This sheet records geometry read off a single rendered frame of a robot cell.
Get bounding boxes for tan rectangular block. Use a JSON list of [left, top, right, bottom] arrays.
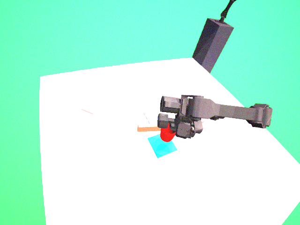
[[137, 123, 161, 132]]

